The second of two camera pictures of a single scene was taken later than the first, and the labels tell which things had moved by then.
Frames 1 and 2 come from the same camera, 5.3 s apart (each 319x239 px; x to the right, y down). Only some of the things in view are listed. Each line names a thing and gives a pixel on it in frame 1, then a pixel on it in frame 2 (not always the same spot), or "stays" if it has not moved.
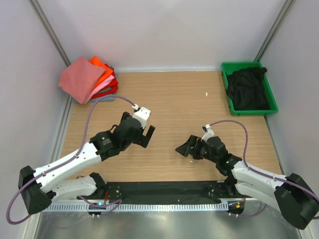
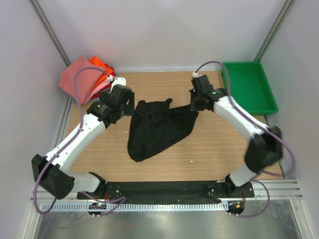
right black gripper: (185, 149) → (194, 107)
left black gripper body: (125, 145) → (103, 95)
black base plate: (171, 192) stays
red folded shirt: (111, 89) stays
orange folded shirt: (95, 61) stays
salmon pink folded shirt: (80, 78) stays
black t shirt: (246, 87) → (155, 126)
